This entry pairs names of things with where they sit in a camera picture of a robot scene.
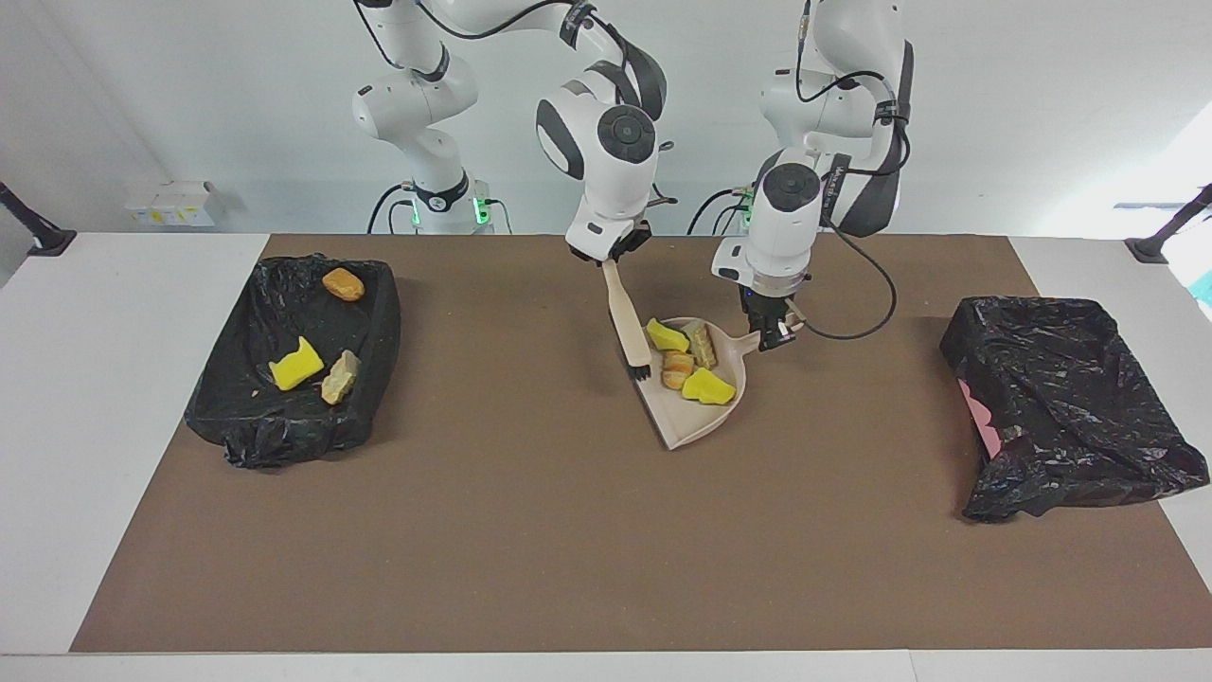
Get beige brush black bristles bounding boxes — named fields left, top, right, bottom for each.
left=602, top=259, right=653, bottom=383

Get beige plastic dustpan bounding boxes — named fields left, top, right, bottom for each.
left=633, top=315, right=806, bottom=451

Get black bag lined pink bin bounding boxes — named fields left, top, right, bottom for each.
left=939, top=296, right=1211, bottom=524

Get brown table mat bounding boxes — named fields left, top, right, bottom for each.
left=69, top=234, right=1212, bottom=653

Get black angled stand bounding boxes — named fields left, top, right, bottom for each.
left=1125, top=183, right=1212, bottom=264
left=0, top=180, right=77, bottom=257

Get black base cable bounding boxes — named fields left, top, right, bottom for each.
left=686, top=187, right=756, bottom=235
left=367, top=183, right=418, bottom=235

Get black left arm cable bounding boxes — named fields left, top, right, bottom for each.
left=795, top=0, right=915, bottom=342

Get white wall socket boxes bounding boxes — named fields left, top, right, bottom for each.
left=123, top=180, right=221, bottom=228

